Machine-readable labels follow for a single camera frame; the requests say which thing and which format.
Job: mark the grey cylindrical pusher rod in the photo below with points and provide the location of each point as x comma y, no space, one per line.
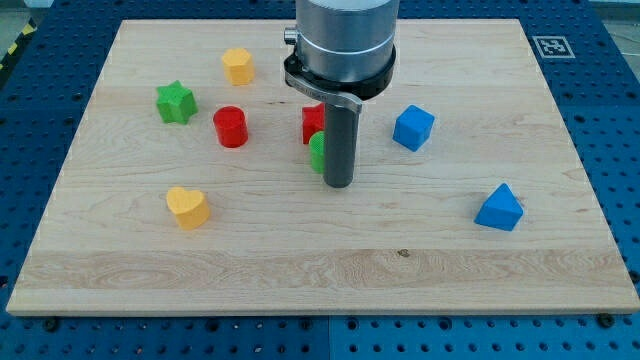
340,140

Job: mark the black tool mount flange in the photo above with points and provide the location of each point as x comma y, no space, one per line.
348,95

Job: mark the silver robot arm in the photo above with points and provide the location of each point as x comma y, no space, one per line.
343,54

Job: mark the green cylinder block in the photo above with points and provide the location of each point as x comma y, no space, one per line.
316,150

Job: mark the red star block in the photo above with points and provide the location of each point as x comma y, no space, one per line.
312,121

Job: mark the blue cube block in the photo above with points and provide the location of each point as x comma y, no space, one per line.
413,127

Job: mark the red cylinder block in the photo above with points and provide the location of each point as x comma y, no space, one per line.
230,125

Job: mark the yellow hexagon block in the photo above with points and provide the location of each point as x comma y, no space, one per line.
238,66

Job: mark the green star block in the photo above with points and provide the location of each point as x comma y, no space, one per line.
175,103

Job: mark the wooden board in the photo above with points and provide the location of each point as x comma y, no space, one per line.
401,239

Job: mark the yellow heart block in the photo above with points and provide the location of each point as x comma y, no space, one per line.
189,207

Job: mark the blue triangle block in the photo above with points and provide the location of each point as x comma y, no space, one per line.
501,210

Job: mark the white fiducial marker tag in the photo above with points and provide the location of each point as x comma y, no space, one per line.
553,47

